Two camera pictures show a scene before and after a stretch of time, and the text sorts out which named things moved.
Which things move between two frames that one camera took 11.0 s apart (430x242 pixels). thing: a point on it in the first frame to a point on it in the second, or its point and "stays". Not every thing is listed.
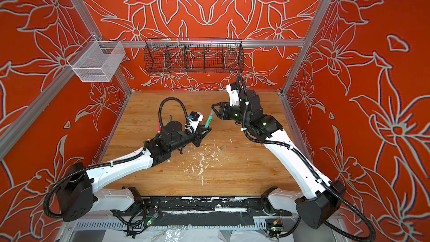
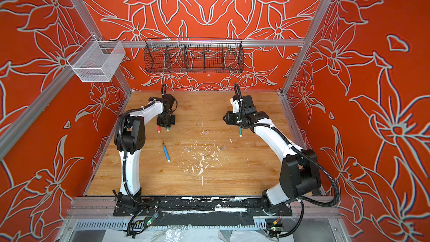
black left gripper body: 186,138 to 166,120
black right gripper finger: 219,113 to 228,120
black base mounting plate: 205,206 stays
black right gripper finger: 221,106 to 229,115
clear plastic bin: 97,61 stays
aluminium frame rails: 103,44 stays
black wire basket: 193,55 stays
